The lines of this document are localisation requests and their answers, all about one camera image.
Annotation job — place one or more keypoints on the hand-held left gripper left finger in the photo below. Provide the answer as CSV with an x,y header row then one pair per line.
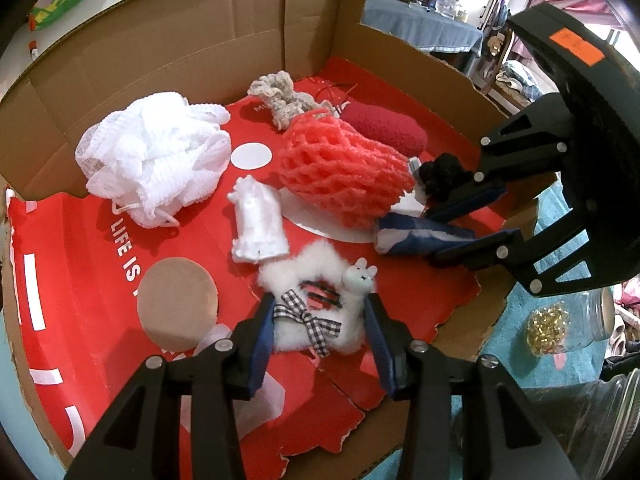
x,y
262,355

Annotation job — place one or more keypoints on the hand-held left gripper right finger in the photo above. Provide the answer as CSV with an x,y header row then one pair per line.
x,y
382,355

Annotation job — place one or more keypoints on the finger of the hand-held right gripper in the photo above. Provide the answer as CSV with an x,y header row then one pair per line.
x,y
475,251
470,200

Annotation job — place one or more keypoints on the black fluffy scrunchie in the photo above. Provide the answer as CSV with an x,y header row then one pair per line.
x,y
440,175

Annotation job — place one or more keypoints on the blue cloth pouch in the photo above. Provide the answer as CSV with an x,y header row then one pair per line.
x,y
410,232

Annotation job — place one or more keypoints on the white fluffy plush hair clip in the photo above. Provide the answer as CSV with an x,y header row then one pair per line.
x,y
295,270

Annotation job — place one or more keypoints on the red plush heart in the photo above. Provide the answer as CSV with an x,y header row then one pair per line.
x,y
390,127

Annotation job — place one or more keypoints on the red foam net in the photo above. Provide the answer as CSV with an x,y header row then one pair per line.
x,y
340,165

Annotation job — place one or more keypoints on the white foam sleeve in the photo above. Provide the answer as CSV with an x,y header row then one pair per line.
x,y
257,220

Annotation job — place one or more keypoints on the beige crochet scrunchie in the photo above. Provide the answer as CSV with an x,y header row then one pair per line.
x,y
285,95

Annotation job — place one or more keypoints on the white mesh bath pouf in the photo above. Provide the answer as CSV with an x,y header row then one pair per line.
x,y
150,155

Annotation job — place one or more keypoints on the cardboard box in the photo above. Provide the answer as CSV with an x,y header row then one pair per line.
x,y
175,20

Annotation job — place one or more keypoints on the pile of clothes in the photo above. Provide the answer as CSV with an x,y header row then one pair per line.
x,y
520,80

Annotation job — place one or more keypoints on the round cardboard disc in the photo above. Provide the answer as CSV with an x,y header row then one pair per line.
x,y
175,305

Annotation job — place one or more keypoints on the small clear jar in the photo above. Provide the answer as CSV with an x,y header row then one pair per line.
x,y
550,325

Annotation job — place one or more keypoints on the wooden chair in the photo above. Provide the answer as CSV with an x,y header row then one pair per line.
x,y
495,95

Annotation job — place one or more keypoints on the large dark-filled glass jar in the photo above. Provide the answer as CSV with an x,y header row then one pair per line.
x,y
575,420

